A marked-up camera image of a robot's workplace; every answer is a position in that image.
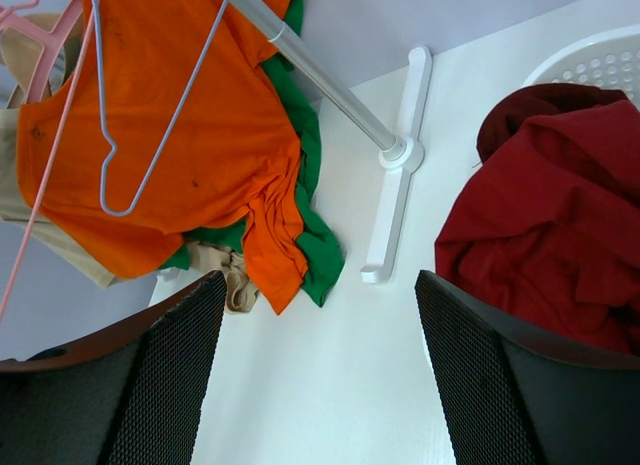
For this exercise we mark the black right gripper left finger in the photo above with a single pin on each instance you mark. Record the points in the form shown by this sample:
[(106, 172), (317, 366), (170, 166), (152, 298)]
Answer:
[(130, 393)]

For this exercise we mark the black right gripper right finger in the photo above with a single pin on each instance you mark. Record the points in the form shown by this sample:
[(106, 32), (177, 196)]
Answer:
[(513, 393)]

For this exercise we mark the dark red t shirt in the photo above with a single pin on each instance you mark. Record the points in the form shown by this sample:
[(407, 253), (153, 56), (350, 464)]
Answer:
[(547, 229)]

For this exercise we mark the pink plastic hanger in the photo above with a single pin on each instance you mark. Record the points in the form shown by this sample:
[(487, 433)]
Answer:
[(52, 42), (31, 43)]

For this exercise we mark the green t shirt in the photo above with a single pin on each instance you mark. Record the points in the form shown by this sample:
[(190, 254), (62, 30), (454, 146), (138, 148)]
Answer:
[(318, 242)]

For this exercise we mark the orange t shirt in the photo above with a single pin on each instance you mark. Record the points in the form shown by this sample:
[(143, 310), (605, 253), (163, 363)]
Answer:
[(240, 161)]

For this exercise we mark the beige t shirt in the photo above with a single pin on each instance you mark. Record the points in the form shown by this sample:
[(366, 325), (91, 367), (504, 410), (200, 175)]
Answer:
[(241, 292)]

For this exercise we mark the white metal clothes rack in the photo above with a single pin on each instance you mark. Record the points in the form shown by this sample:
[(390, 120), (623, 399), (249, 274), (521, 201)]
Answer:
[(400, 150)]

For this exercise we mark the white plastic laundry basket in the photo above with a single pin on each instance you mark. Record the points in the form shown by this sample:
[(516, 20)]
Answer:
[(608, 60)]

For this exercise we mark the blue wire hanger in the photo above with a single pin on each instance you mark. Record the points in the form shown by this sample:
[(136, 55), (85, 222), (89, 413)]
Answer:
[(148, 56)]

